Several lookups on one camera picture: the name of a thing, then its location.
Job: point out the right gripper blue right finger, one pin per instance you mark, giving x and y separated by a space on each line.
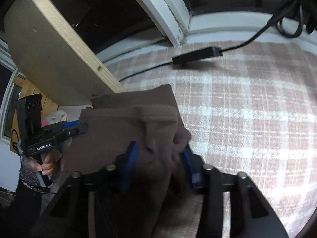
251 215

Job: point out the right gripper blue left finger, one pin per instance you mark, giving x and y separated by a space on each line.
89 205

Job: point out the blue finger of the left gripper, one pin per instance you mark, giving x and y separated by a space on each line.
70 124

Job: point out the brown sweatshirt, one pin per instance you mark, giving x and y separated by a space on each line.
150 118

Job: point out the person's left hand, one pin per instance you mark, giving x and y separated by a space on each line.
49 163

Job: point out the white folded cloth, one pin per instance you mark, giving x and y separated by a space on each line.
56 117

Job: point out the light wooden cabinet panel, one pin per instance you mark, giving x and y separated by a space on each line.
53 57

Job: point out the pink plaid blanket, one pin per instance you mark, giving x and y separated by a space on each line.
252 110

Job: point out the black power adapter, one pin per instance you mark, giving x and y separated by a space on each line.
204 53

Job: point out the white window frame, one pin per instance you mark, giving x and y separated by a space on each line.
171 17

